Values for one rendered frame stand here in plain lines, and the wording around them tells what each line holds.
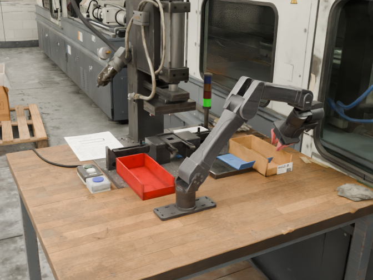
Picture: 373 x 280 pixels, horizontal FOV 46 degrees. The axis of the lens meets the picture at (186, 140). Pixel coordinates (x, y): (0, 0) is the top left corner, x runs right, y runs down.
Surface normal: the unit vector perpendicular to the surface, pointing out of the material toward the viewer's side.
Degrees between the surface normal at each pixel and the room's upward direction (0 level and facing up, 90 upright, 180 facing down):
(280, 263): 90
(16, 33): 90
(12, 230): 0
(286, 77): 90
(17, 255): 0
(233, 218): 0
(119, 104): 90
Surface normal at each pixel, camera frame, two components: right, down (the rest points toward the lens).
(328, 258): -0.90, 0.13
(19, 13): 0.43, 0.32
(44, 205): 0.02, -0.94
